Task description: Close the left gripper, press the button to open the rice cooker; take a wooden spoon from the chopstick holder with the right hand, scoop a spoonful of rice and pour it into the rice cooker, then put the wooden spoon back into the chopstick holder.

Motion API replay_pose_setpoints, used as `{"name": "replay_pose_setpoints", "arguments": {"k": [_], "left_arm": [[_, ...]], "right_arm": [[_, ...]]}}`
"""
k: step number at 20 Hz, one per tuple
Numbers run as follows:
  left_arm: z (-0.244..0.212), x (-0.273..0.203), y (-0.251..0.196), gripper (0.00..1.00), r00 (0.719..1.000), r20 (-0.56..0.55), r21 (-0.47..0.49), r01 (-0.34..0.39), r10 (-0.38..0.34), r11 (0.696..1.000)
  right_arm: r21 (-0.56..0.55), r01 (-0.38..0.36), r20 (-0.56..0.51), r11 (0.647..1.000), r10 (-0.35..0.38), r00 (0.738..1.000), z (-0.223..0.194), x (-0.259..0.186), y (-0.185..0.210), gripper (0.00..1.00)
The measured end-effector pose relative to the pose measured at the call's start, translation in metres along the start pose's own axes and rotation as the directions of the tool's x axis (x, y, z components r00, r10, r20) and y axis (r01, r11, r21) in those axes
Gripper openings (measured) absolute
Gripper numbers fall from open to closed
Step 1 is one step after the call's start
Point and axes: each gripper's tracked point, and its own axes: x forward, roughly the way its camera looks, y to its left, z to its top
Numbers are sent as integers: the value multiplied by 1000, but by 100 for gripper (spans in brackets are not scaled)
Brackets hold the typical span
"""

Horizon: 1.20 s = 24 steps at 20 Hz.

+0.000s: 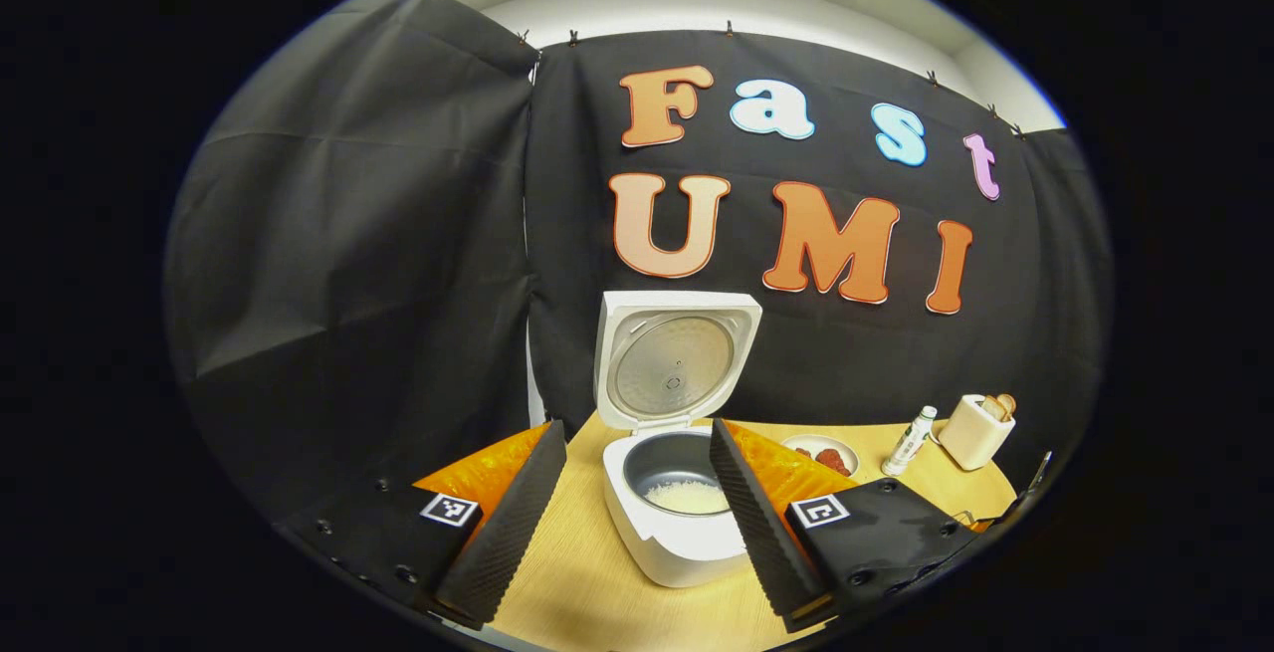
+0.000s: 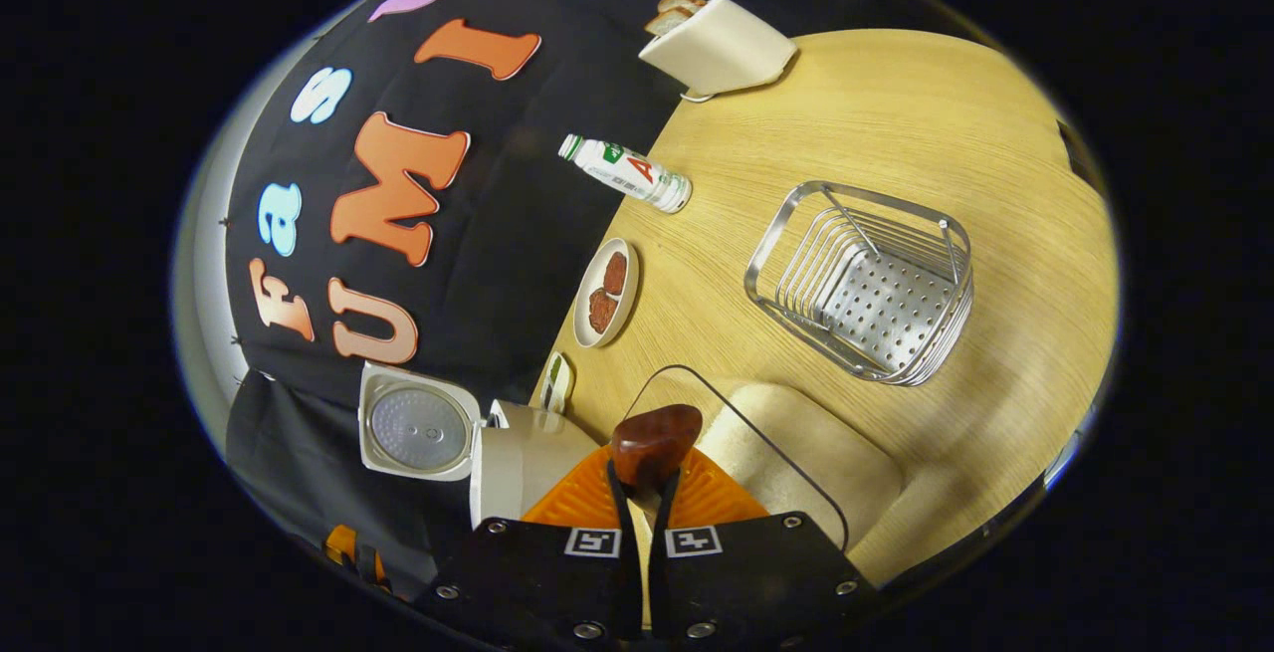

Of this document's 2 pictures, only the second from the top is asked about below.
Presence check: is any white rice cooker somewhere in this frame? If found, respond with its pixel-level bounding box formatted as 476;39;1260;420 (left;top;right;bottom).
358;361;603;529

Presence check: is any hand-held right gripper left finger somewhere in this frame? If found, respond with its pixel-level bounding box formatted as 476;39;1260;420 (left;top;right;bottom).
423;443;648;645

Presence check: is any white toaster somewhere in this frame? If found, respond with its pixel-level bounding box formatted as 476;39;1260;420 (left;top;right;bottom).
638;0;799;104

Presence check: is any clear rice container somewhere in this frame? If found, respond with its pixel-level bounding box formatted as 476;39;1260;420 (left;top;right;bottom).
622;364;1006;588

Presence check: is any metal wire chopstick holder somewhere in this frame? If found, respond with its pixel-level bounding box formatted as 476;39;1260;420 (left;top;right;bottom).
744;180;974;386

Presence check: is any small white bottle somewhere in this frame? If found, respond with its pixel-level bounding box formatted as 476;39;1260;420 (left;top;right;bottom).
557;133;694;214

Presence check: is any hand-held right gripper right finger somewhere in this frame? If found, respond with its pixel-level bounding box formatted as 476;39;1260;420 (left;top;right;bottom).
647;448;887;645

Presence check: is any brown wooden spoon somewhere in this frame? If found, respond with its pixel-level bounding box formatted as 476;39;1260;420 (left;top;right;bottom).
610;404;704;494

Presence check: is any white plate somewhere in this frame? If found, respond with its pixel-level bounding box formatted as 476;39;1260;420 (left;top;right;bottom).
572;238;641;349

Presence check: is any black backdrop cloth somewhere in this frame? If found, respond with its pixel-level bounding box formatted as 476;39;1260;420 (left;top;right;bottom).
224;0;718;573

